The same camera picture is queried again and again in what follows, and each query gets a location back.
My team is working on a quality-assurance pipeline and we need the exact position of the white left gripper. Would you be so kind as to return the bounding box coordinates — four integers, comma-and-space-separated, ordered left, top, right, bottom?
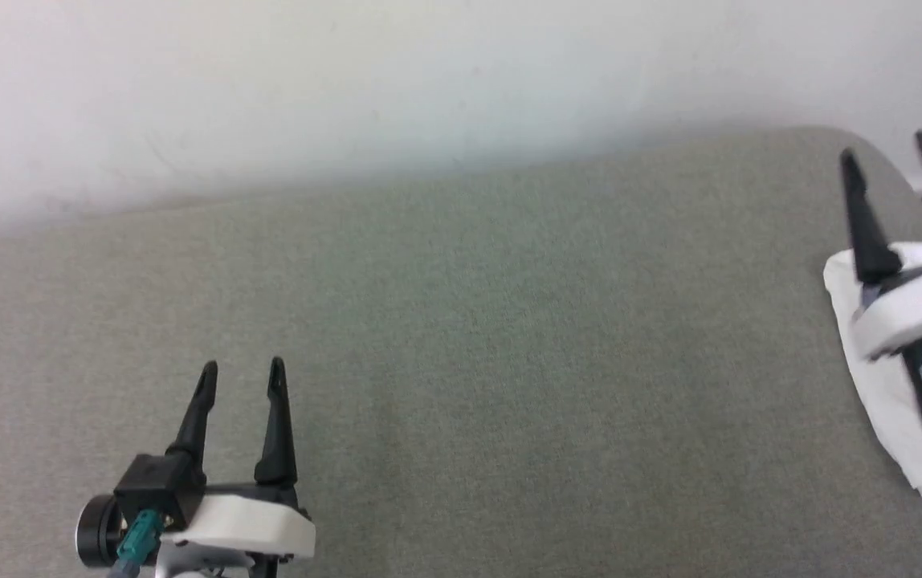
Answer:
154, 356, 317, 578

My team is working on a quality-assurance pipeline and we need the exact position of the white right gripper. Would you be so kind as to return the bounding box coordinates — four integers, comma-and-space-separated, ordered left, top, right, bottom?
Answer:
839, 129, 922, 360

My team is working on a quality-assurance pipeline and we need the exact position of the white cloth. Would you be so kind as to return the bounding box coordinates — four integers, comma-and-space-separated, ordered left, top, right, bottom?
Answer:
822, 239, 922, 499

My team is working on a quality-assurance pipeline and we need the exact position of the teal cable connector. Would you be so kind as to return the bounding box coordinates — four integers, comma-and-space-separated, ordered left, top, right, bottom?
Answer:
108, 508, 166, 578

